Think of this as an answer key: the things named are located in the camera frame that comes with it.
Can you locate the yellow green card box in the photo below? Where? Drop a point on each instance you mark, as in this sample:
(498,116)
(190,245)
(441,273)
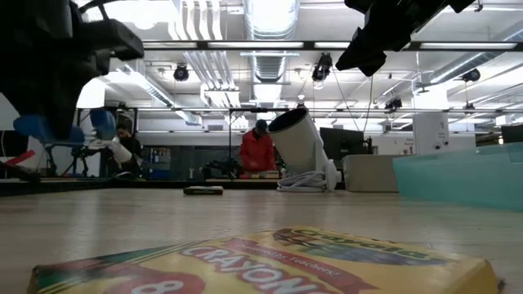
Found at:
(203,190)

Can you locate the white plastic bin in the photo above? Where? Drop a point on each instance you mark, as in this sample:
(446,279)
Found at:
(369,173)

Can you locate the white spotlight lamp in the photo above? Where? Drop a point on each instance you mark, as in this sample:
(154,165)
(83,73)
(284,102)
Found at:
(298,143)

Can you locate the person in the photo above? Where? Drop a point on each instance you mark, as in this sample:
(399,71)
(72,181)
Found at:
(256,153)
(130,147)

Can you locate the yellow Crayola crayon box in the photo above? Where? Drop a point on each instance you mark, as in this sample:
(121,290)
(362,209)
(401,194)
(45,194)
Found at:
(265,265)

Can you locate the silver ventilation duct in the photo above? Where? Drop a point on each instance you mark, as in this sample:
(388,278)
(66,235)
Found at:
(269,24)

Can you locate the white cabinet machine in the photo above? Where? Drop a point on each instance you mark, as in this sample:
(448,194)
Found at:
(431,132)

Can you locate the small white lamp shade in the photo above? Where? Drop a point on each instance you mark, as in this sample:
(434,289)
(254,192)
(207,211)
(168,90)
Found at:
(122,154)

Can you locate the black flat screen monitor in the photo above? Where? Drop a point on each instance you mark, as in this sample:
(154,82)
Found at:
(341,145)
(512,134)

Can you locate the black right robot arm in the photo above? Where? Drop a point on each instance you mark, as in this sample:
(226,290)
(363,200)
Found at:
(461,4)

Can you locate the translucent teal green bin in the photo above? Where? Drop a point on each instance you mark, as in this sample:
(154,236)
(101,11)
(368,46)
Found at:
(461,179)

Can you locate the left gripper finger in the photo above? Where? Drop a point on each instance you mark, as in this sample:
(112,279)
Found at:
(55,114)

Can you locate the black hanging spotlight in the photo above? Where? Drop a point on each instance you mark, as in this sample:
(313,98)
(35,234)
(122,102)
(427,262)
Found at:
(472,75)
(323,67)
(393,103)
(181,73)

